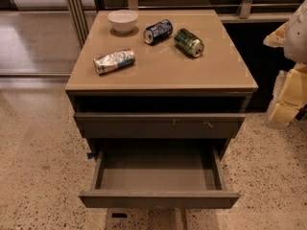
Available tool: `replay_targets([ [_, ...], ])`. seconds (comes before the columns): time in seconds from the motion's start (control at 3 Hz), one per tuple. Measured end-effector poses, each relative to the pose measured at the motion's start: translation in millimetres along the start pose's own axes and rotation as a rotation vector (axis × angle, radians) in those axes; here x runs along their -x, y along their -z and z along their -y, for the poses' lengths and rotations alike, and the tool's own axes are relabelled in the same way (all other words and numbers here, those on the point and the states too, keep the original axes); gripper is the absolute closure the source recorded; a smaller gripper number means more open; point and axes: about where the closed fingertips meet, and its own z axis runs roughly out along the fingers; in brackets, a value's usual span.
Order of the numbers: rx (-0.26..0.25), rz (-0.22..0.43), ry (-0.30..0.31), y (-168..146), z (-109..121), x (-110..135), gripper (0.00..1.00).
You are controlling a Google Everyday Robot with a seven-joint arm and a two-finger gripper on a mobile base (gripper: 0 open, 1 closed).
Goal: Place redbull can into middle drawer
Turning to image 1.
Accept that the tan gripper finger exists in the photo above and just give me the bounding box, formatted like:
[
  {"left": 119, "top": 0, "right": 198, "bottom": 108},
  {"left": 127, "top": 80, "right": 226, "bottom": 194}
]
[{"left": 263, "top": 22, "right": 288, "bottom": 48}]

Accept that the silver blue redbull can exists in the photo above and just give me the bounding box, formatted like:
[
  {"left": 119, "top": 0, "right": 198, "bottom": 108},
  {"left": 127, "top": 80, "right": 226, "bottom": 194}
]
[{"left": 93, "top": 49, "right": 135, "bottom": 75}]

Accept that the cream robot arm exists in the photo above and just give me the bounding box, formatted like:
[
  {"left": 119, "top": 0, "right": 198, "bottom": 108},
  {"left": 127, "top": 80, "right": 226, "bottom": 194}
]
[{"left": 263, "top": 0, "right": 307, "bottom": 128}]

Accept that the green soda can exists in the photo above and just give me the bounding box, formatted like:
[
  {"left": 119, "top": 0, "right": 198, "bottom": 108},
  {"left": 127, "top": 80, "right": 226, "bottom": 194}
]
[{"left": 175, "top": 28, "right": 204, "bottom": 58}]

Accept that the blue soda can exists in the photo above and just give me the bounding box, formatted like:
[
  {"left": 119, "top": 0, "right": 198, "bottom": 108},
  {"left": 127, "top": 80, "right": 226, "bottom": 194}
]
[{"left": 143, "top": 19, "right": 173, "bottom": 45}]

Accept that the grey drawer cabinet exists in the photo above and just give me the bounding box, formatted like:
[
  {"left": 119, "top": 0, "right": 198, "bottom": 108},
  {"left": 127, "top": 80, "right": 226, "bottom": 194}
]
[{"left": 64, "top": 9, "right": 259, "bottom": 210}]

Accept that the open middle drawer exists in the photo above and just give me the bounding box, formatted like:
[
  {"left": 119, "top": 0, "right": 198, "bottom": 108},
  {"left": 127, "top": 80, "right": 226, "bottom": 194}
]
[{"left": 80, "top": 139, "right": 240, "bottom": 209}]

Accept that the closed top drawer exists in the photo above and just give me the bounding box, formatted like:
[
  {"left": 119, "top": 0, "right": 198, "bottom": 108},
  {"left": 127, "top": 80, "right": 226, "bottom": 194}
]
[{"left": 74, "top": 112, "right": 245, "bottom": 139}]

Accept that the white ceramic bowl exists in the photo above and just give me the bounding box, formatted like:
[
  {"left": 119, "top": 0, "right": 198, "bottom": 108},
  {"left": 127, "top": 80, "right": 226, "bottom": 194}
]
[{"left": 107, "top": 10, "right": 138, "bottom": 34}]

